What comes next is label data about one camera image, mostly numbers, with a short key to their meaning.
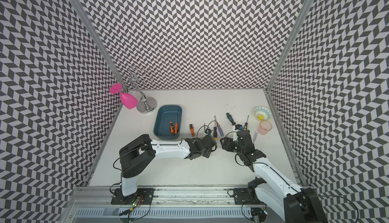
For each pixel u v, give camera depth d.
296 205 0.40
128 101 0.93
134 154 0.51
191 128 0.96
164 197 0.75
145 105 1.08
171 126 0.96
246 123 0.98
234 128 0.78
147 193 0.73
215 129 0.96
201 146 0.68
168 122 0.99
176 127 0.96
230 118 1.02
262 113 1.02
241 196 0.73
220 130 0.96
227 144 0.75
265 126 0.93
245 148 0.64
